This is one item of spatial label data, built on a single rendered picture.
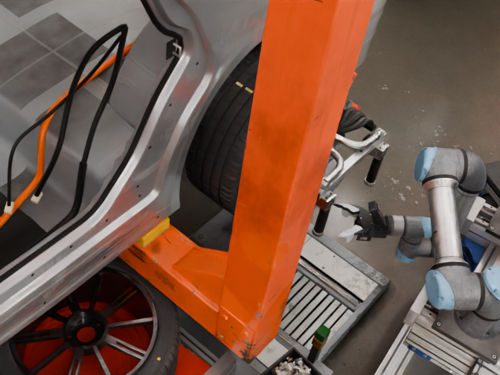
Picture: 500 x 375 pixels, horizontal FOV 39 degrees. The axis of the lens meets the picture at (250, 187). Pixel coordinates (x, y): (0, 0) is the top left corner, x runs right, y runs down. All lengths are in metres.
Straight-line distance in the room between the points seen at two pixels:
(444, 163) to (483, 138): 1.98
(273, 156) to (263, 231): 0.28
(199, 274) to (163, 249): 0.22
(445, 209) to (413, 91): 2.21
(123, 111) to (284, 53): 1.04
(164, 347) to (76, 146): 0.75
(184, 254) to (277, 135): 0.96
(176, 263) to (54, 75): 0.80
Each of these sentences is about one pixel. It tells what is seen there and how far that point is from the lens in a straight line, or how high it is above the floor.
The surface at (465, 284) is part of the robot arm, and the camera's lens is 2.22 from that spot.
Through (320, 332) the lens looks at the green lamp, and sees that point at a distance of 2.44.
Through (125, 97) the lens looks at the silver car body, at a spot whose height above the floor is 1.09.
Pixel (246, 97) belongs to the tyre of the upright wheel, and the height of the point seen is 1.13.
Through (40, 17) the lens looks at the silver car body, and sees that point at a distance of 2.87.
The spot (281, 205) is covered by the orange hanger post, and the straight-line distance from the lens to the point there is 1.79.
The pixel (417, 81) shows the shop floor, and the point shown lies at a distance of 4.54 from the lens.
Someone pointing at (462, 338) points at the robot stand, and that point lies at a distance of 2.39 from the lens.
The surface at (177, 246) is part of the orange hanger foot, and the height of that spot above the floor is 0.68.
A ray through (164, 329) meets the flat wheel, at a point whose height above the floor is 0.50.
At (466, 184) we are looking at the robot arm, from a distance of 2.44.
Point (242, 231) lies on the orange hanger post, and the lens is 1.98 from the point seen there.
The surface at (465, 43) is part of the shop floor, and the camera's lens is 5.00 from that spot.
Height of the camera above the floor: 2.73
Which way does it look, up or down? 49 degrees down
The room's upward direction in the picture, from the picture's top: 10 degrees clockwise
